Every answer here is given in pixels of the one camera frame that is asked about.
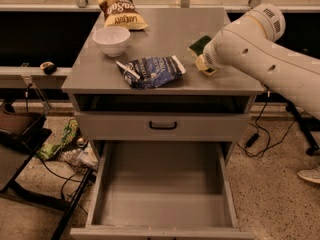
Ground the green yellow sponge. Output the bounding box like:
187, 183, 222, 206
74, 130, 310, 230
188, 35, 212, 57

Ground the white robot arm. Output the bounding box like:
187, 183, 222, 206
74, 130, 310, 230
203, 4, 320, 119

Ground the grey drawer cabinet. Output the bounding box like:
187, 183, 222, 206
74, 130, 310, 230
61, 6, 265, 240

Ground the closed grey upper drawer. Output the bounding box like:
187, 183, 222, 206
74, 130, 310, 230
75, 112, 249, 142

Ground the open grey bottom drawer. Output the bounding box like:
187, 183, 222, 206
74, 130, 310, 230
70, 141, 254, 240

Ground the blue crumpled chip bag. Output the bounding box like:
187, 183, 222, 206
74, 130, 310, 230
116, 55, 186, 89

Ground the white ceramic bowl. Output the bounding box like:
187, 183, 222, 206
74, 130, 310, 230
92, 26, 131, 57

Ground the yellow brown chip bag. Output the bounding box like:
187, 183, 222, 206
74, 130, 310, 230
96, 0, 148, 30

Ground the white sneaker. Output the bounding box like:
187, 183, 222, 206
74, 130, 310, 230
297, 166, 320, 184

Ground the clear plastic wrapper on floor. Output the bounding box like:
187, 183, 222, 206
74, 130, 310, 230
61, 147, 98, 171

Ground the black yellow tape measure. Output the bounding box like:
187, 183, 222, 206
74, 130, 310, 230
40, 61, 57, 75

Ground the green snack bag on floor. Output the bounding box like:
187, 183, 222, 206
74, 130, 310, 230
36, 119, 79, 161

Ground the black side cart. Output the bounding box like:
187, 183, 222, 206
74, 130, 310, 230
0, 103, 93, 240

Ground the black drawer handle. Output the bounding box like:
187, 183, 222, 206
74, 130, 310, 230
149, 121, 178, 131

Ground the black power adapter cable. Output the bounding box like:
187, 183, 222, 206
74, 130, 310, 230
236, 83, 306, 159

